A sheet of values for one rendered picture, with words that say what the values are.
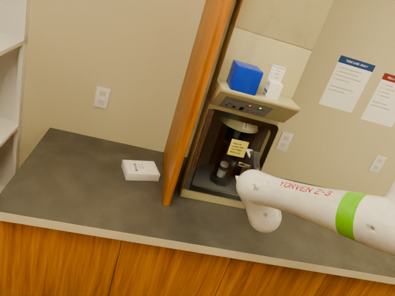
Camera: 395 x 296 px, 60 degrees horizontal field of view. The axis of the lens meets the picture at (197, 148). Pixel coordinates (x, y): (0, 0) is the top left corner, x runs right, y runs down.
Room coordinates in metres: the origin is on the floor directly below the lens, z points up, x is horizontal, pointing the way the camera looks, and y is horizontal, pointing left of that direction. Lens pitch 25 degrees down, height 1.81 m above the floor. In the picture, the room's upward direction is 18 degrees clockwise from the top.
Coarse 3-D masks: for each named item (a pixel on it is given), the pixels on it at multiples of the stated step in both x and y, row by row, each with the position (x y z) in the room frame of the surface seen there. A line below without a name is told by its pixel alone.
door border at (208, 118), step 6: (210, 114) 1.31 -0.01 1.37; (210, 120) 1.31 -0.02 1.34; (204, 132) 1.31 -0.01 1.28; (204, 138) 1.31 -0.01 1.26; (198, 150) 1.31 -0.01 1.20; (198, 156) 1.31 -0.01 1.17; (192, 162) 1.31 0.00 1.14; (192, 168) 1.31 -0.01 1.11; (192, 174) 1.31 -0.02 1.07; (186, 180) 1.31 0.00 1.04; (186, 186) 1.31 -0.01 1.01
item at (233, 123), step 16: (224, 112) 1.32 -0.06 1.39; (224, 128) 1.33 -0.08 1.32; (240, 128) 1.34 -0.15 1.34; (256, 128) 1.35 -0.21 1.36; (272, 128) 1.36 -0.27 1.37; (208, 144) 1.32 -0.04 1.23; (224, 144) 1.33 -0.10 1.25; (256, 144) 1.36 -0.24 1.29; (208, 160) 1.32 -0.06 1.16; (224, 160) 1.34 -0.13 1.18; (240, 160) 1.35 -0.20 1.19; (208, 176) 1.33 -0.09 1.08; (224, 176) 1.34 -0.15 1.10; (208, 192) 1.33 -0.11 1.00; (224, 192) 1.35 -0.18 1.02
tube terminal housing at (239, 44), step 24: (240, 48) 1.33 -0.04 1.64; (264, 48) 1.35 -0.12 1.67; (288, 48) 1.37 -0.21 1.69; (216, 72) 1.38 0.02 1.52; (264, 72) 1.36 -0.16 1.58; (288, 72) 1.38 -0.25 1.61; (288, 96) 1.39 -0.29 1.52; (264, 120) 1.37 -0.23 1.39; (192, 144) 1.40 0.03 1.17; (192, 192) 1.33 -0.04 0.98
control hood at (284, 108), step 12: (216, 84) 1.31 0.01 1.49; (216, 96) 1.25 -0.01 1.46; (228, 96) 1.24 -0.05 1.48; (240, 96) 1.23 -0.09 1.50; (252, 96) 1.24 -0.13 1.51; (264, 96) 1.28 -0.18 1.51; (228, 108) 1.31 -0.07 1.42; (276, 108) 1.28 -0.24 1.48; (288, 108) 1.27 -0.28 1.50; (276, 120) 1.35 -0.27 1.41
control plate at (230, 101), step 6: (222, 102) 1.27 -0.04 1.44; (228, 102) 1.27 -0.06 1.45; (234, 102) 1.27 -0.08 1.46; (240, 102) 1.26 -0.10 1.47; (246, 102) 1.26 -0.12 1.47; (234, 108) 1.30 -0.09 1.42; (246, 108) 1.29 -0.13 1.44; (252, 108) 1.29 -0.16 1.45; (258, 108) 1.28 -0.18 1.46; (264, 108) 1.28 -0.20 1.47; (270, 108) 1.28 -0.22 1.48; (252, 114) 1.33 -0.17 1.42; (258, 114) 1.32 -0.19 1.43; (264, 114) 1.32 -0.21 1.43
